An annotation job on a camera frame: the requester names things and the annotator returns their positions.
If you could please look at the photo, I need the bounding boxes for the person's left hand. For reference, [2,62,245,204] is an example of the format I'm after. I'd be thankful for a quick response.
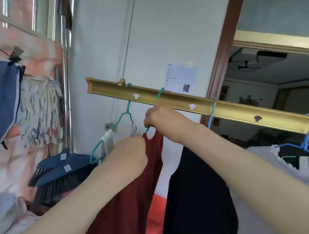
[106,134,148,185]

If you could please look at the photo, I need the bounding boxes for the person's right hand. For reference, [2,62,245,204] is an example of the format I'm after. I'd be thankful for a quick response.
[144,105,201,145]

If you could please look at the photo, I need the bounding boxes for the grey striped white tank top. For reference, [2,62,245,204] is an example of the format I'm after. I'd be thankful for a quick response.
[100,125,137,164]

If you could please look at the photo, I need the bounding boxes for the dark red t-shirt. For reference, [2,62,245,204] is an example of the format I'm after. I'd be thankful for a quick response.
[87,130,164,234]

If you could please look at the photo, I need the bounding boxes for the blue wire hanger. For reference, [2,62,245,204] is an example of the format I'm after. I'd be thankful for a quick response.
[276,113,309,155]
[207,97,217,130]

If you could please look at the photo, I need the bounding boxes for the gold clothes rail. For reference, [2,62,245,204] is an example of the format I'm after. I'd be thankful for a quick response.
[86,77,309,134]

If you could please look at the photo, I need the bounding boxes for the black t-shirt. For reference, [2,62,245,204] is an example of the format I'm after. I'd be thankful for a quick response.
[163,144,239,234]

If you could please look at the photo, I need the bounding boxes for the white lace blouse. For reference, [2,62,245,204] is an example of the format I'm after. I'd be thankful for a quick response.
[233,144,309,234]

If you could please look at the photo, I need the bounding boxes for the person's right forearm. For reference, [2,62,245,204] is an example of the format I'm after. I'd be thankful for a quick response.
[188,123,309,234]

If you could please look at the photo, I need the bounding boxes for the person's left forearm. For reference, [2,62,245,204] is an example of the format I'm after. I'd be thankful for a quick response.
[23,164,136,234]

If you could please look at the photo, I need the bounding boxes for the white paper notice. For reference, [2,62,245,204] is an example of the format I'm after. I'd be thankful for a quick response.
[165,64,198,95]

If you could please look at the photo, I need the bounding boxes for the blue broom head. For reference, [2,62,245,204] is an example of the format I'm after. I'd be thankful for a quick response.
[28,147,98,210]

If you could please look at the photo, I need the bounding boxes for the striped rag mop head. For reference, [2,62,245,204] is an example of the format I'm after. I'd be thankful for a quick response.
[15,76,64,148]

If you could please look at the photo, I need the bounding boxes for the metal mop poles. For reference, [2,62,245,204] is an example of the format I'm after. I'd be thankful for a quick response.
[54,0,74,155]

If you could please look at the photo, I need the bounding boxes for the ceiling lamp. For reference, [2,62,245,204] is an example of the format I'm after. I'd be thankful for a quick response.
[228,47,288,70]

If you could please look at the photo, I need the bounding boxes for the white red floral cloth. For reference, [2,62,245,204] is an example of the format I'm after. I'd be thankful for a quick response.
[0,197,42,234]

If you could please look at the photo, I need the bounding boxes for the gold framed glass door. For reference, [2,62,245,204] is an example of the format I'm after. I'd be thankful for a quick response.
[233,30,309,55]

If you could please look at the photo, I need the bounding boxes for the blue fabric cover white trim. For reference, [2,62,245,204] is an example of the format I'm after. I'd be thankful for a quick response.
[0,59,24,145]

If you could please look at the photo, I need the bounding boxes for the orange patterned hanging sheet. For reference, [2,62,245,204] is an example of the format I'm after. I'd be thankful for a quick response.
[0,20,64,193]

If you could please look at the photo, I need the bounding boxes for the window with metal bars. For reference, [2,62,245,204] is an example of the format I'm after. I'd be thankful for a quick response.
[0,0,73,41]

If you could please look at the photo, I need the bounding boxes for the indoor wall shelf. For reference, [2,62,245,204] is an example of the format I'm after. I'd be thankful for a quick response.
[212,85,229,127]

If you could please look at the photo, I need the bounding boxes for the brown door frame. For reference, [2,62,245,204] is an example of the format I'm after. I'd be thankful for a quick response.
[200,0,244,126]

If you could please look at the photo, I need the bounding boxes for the thin steel lift cables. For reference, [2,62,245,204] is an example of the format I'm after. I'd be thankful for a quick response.
[110,0,136,126]

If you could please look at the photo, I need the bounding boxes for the black clip wire hanger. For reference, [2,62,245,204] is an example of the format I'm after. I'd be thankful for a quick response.
[0,46,26,73]

